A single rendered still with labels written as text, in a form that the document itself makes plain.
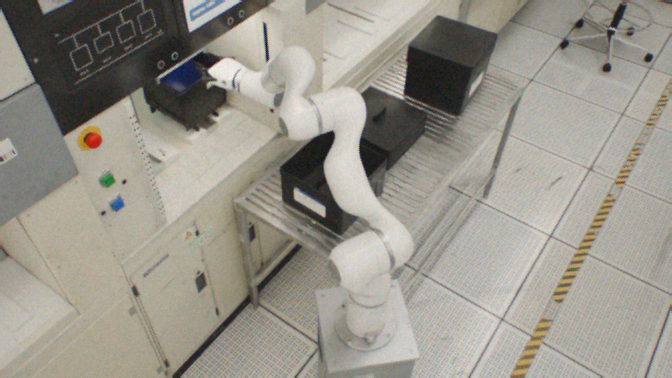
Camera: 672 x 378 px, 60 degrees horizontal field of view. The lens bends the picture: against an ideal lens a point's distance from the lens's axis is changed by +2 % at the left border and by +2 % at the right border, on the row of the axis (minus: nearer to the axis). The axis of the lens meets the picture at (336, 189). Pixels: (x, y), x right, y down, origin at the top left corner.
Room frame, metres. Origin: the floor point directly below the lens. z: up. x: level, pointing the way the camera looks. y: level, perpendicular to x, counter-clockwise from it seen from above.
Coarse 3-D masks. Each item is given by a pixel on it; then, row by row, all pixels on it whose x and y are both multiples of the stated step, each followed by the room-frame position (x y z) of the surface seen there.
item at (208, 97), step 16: (208, 64) 1.74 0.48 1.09; (144, 96) 1.65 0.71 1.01; (160, 96) 1.59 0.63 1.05; (176, 96) 1.54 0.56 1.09; (192, 96) 1.57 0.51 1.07; (208, 96) 1.64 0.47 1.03; (224, 96) 1.70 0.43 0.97; (176, 112) 1.56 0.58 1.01; (192, 112) 1.57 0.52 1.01; (208, 112) 1.63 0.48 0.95; (192, 128) 1.59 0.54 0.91
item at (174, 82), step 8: (184, 64) 1.70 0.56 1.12; (192, 64) 1.73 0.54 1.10; (176, 72) 1.66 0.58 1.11; (184, 72) 1.69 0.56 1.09; (192, 72) 1.72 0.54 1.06; (168, 80) 1.63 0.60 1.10; (176, 80) 1.66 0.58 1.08; (184, 80) 1.69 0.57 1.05; (192, 80) 1.72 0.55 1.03; (176, 88) 1.65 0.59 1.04; (184, 88) 1.68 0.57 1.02
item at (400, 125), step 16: (368, 96) 1.87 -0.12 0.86; (384, 96) 1.88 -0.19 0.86; (368, 112) 1.77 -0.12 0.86; (384, 112) 1.77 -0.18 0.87; (400, 112) 1.78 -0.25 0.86; (416, 112) 1.78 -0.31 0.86; (368, 128) 1.67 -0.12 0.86; (384, 128) 1.68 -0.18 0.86; (400, 128) 1.68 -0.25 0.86; (416, 128) 1.71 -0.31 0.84; (368, 144) 1.60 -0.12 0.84; (384, 144) 1.59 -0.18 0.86; (400, 144) 1.61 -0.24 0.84
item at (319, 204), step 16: (320, 144) 1.56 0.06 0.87; (288, 160) 1.42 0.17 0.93; (304, 160) 1.49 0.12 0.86; (320, 160) 1.56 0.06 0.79; (368, 160) 1.48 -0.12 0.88; (384, 160) 1.44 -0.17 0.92; (288, 176) 1.35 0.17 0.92; (304, 176) 1.48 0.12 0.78; (320, 176) 1.50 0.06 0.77; (368, 176) 1.48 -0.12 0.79; (384, 176) 1.43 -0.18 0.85; (288, 192) 1.35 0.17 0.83; (304, 192) 1.31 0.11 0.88; (320, 192) 1.27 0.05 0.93; (304, 208) 1.31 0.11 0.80; (320, 208) 1.27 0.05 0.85; (336, 208) 1.23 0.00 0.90; (336, 224) 1.23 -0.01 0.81
